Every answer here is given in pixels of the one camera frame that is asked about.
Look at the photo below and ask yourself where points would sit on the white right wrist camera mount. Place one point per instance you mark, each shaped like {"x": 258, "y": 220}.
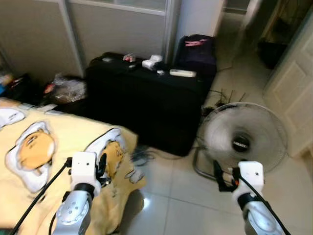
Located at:
{"x": 252, "y": 176}

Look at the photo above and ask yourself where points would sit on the white floor fan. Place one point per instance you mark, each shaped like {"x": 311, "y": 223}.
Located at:
{"x": 242, "y": 142}

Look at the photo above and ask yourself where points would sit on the white remote control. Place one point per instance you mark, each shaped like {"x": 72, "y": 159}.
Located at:
{"x": 182, "y": 73}

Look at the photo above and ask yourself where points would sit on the dark purple bag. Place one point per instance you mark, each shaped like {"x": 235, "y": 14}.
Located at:
{"x": 198, "y": 58}

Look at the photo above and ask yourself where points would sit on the black bin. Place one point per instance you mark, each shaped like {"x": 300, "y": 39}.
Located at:
{"x": 271, "y": 54}

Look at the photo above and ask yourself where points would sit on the grey sliding door wardrobe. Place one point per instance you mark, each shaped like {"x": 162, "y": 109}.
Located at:
{"x": 117, "y": 34}

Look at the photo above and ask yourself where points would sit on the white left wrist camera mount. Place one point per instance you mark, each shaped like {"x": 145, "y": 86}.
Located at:
{"x": 83, "y": 169}

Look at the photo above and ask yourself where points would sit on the white plastic device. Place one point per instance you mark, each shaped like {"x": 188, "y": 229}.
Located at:
{"x": 152, "y": 61}

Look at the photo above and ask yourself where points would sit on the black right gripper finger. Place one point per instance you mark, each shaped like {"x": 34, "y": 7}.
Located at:
{"x": 217, "y": 174}
{"x": 235, "y": 174}

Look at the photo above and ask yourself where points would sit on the small pink item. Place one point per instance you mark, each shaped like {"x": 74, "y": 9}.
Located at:
{"x": 129, "y": 58}

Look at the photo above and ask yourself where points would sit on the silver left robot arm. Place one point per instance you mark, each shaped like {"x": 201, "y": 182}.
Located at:
{"x": 73, "y": 210}

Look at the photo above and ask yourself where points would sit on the white panelled door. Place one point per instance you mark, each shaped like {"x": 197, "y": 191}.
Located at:
{"x": 293, "y": 88}

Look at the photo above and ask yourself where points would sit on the yellow cartoon print blanket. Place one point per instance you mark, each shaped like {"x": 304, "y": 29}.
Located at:
{"x": 58, "y": 127}

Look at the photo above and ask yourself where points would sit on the small grey item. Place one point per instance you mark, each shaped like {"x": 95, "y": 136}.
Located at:
{"x": 161, "y": 72}

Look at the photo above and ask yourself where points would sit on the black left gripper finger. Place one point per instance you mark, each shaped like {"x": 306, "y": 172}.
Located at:
{"x": 102, "y": 161}

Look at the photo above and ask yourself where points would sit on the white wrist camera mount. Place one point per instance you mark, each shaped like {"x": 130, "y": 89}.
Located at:
{"x": 83, "y": 169}
{"x": 252, "y": 176}

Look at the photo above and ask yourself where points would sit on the clear crumpled plastic bag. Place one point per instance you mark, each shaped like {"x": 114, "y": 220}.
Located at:
{"x": 66, "y": 89}

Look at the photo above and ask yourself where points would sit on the small black bag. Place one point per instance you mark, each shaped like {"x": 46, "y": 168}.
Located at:
{"x": 17, "y": 89}

